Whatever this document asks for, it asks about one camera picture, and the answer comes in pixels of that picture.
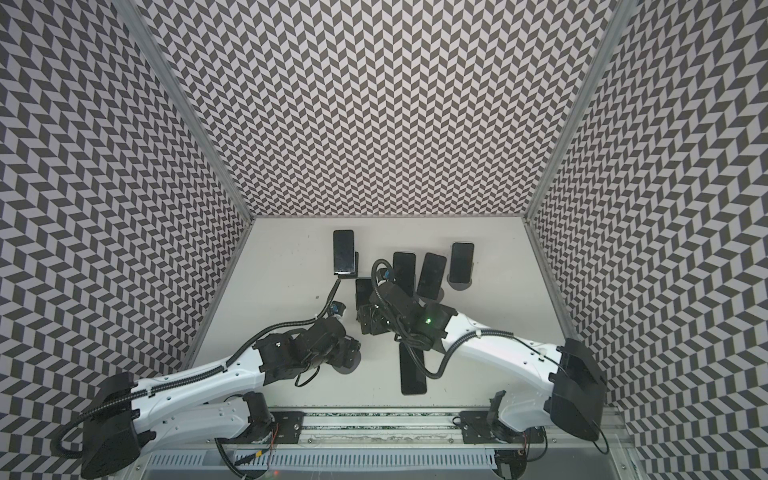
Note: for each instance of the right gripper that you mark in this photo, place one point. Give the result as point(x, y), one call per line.
point(372, 318)

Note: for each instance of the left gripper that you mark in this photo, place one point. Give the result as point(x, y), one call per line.
point(342, 350)

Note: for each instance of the black phone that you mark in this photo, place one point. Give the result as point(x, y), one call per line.
point(412, 379)
point(461, 266)
point(431, 276)
point(363, 292)
point(343, 250)
point(404, 264)

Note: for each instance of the grey round-base phone stand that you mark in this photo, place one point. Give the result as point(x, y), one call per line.
point(347, 363)

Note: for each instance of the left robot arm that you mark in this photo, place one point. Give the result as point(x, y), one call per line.
point(220, 401)

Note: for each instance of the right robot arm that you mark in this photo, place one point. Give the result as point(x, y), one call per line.
point(565, 386)

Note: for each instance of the black rectangular phone stand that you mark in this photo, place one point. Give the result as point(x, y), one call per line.
point(353, 274)

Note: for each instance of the grey round stand far right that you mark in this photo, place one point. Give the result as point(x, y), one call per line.
point(459, 286)

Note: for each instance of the white ribbed vent strip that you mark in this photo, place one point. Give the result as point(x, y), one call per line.
point(332, 460)

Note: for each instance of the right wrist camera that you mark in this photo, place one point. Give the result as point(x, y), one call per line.
point(386, 275)

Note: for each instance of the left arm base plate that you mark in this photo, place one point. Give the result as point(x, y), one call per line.
point(282, 427)

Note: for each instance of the aluminium front rail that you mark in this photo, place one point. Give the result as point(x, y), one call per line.
point(356, 428)

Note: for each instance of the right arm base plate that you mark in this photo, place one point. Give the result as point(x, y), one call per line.
point(475, 429)

